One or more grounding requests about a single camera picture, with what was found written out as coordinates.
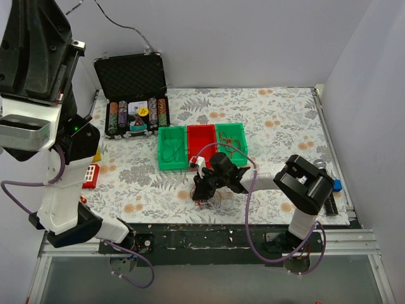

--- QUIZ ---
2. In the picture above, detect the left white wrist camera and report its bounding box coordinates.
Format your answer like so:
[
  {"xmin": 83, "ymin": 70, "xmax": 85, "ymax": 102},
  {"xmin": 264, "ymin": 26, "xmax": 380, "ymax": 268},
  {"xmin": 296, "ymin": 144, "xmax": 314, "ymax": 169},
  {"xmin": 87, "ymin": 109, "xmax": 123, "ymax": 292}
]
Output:
[{"xmin": 1, "ymin": 98, "xmax": 62, "ymax": 151}]

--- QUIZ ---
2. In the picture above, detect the aluminium frame rail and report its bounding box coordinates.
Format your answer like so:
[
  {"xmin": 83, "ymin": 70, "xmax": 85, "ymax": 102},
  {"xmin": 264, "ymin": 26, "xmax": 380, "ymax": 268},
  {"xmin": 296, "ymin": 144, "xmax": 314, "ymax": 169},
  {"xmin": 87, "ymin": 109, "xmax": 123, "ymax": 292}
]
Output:
[{"xmin": 325, "ymin": 229, "xmax": 380, "ymax": 255}]

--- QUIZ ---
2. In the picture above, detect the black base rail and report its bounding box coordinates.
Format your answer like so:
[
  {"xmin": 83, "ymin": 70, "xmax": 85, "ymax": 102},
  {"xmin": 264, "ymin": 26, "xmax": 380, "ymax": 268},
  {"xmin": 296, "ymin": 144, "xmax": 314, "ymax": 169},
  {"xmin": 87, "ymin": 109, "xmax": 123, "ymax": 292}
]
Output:
[{"xmin": 97, "ymin": 223, "xmax": 317, "ymax": 269}]

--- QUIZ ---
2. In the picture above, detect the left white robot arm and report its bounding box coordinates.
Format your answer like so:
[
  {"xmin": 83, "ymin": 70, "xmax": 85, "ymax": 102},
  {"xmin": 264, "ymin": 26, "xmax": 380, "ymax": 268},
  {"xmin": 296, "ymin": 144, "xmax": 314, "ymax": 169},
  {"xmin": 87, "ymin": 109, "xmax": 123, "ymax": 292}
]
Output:
[{"xmin": 1, "ymin": 1, "xmax": 135, "ymax": 253}]

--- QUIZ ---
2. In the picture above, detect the red bin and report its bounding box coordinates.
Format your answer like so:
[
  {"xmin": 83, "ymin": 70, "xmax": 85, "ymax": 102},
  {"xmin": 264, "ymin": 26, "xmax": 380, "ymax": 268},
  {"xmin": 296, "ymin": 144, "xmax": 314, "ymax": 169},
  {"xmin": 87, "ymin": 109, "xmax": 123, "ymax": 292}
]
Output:
[{"xmin": 187, "ymin": 124, "xmax": 218, "ymax": 168}]

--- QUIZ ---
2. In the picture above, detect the yellow toy brick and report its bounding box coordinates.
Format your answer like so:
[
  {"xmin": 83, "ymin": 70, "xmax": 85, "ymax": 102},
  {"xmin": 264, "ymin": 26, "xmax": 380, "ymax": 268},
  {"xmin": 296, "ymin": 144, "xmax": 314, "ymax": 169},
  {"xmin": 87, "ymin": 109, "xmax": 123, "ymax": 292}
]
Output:
[{"xmin": 92, "ymin": 153, "xmax": 101, "ymax": 163}]

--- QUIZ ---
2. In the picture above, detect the red window toy brick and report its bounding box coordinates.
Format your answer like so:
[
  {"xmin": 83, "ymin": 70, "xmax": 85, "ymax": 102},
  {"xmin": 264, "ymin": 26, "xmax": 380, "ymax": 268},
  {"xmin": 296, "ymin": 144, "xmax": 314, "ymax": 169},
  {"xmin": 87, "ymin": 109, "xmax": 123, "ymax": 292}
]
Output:
[{"xmin": 82, "ymin": 164, "xmax": 99, "ymax": 189}]

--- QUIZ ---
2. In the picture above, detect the black poker chip case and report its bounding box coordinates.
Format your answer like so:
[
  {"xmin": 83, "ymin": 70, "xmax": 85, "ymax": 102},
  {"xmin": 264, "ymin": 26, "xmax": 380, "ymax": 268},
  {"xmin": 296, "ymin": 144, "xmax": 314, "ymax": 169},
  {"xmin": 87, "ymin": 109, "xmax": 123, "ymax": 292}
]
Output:
[{"xmin": 94, "ymin": 52, "xmax": 170, "ymax": 139}]

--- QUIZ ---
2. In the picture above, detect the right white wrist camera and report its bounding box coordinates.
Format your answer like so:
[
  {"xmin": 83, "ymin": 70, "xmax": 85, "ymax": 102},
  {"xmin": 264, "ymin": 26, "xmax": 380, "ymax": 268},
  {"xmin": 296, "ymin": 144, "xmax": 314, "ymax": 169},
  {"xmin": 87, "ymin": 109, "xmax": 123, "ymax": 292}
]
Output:
[{"xmin": 189, "ymin": 156, "xmax": 206, "ymax": 177}]

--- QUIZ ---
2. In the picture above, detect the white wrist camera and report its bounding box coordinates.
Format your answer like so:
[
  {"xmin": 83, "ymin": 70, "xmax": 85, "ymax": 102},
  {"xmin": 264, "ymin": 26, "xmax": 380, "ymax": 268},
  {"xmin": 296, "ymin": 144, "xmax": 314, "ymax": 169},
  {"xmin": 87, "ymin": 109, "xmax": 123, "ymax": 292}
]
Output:
[
  {"xmin": 1, "ymin": 98, "xmax": 62, "ymax": 151},
  {"xmin": 189, "ymin": 156, "xmax": 206, "ymax": 177}
]

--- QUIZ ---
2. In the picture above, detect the black microphone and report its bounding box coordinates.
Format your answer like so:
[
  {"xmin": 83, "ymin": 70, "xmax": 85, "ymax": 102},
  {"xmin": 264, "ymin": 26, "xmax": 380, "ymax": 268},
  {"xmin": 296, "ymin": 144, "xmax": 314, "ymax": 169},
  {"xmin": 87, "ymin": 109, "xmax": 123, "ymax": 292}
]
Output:
[{"xmin": 313, "ymin": 159, "xmax": 339, "ymax": 217}]

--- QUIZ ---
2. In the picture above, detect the small blue block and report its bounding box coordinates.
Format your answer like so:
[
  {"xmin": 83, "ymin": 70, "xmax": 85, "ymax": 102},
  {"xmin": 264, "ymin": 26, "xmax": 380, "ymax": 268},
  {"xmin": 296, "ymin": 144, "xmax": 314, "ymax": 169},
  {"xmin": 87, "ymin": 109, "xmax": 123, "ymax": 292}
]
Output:
[{"xmin": 333, "ymin": 179, "xmax": 342, "ymax": 192}]

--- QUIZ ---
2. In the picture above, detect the floral table mat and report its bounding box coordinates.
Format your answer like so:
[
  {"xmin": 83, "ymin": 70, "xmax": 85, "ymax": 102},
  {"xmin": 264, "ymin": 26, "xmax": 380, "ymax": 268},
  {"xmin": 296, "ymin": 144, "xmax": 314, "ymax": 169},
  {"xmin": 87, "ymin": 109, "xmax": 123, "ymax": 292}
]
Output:
[{"xmin": 82, "ymin": 87, "xmax": 337, "ymax": 224}]

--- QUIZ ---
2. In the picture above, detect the green bin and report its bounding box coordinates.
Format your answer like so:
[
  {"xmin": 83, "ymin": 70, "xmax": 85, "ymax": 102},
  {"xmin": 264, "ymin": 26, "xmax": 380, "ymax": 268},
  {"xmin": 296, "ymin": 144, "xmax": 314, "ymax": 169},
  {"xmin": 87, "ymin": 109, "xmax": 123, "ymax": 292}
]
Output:
[
  {"xmin": 158, "ymin": 125, "xmax": 189, "ymax": 170},
  {"xmin": 215, "ymin": 123, "xmax": 248, "ymax": 167}
]

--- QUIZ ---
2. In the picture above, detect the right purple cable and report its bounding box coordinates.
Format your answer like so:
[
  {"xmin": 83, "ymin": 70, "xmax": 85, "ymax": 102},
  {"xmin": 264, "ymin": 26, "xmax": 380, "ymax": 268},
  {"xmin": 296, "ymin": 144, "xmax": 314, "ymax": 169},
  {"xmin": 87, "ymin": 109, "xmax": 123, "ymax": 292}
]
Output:
[{"xmin": 194, "ymin": 142, "xmax": 327, "ymax": 276}]

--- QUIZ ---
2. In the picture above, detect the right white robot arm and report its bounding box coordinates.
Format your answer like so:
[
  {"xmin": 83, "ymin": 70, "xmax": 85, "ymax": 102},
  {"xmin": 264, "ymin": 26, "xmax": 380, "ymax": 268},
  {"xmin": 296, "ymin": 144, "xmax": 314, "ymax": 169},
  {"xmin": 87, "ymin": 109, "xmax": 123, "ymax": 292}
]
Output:
[{"xmin": 189, "ymin": 152, "xmax": 334, "ymax": 252}]

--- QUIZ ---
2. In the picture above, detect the right green bin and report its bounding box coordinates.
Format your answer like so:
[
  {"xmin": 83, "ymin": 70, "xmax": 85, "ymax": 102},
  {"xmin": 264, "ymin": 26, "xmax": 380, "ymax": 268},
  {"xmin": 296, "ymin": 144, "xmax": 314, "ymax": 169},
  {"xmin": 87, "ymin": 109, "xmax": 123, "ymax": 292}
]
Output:
[{"xmin": 215, "ymin": 123, "xmax": 248, "ymax": 167}]

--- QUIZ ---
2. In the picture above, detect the left green bin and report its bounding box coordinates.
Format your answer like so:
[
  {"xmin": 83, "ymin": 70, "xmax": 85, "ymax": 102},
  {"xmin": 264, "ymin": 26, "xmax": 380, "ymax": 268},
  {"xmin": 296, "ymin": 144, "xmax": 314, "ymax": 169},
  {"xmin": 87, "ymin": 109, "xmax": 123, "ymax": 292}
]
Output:
[{"xmin": 158, "ymin": 125, "xmax": 189, "ymax": 170}]

